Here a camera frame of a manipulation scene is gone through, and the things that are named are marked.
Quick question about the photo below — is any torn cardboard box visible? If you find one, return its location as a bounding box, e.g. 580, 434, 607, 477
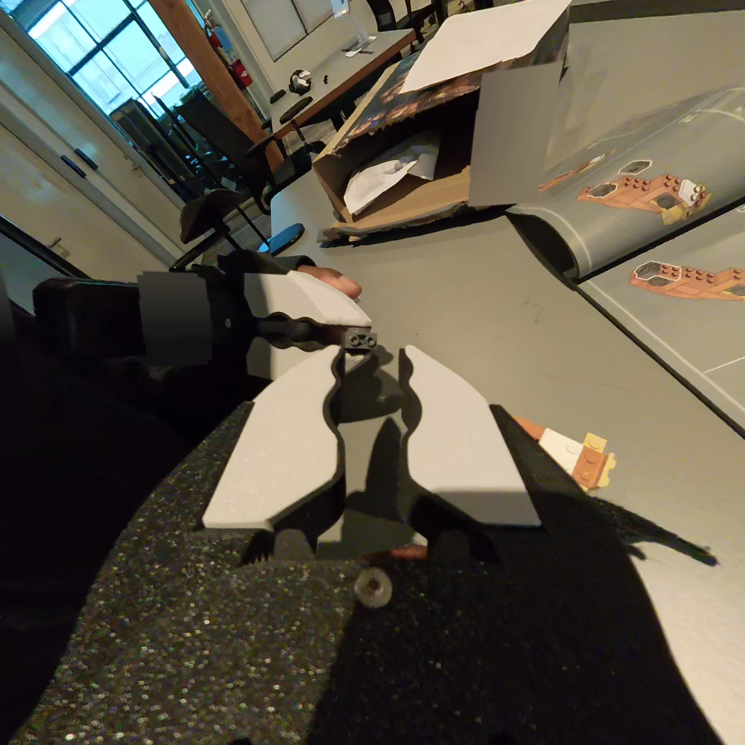
312, 0, 574, 239

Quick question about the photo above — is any white cabinet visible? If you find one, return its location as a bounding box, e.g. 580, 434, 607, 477
0, 12, 187, 274

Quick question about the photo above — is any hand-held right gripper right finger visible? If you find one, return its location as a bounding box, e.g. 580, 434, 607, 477
398, 345, 542, 529

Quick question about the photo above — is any grey background table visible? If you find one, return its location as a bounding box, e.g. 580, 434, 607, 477
269, 26, 419, 140

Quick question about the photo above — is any large glass window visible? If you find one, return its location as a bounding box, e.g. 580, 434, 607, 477
12, 0, 201, 114

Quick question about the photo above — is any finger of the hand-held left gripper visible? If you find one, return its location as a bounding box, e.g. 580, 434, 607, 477
246, 326, 376, 386
243, 269, 374, 344

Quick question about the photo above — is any grey desk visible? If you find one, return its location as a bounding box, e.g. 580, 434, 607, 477
268, 0, 745, 745

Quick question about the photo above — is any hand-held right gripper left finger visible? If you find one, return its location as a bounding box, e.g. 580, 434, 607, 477
203, 345, 345, 530

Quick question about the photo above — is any grey instruction booklet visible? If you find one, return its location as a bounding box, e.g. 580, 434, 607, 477
506, 87, 745, 437

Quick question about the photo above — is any white paper wrapper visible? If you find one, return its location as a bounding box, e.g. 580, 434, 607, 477
343, 131, 440, 216

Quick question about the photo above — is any person's left forearm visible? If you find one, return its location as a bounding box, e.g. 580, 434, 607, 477
220, 249, 318, 275

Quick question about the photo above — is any black chair with headrest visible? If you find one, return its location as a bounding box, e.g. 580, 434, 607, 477
169, 188, 274, 274

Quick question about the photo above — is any person's left hand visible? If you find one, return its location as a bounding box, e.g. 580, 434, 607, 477
298, 266, 363, 299

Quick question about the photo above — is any clear acrylic stand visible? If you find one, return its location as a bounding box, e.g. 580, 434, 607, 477
331, 0, 378, 58

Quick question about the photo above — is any black mesh office chair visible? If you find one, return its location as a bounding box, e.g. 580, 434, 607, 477
152, 90, 327, 216

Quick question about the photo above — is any black chair armrest pad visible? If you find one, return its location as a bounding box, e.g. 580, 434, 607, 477
269, 223, 306, 255

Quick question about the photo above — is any brown brick model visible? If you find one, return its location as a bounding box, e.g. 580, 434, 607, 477
512, 414, 617, 492

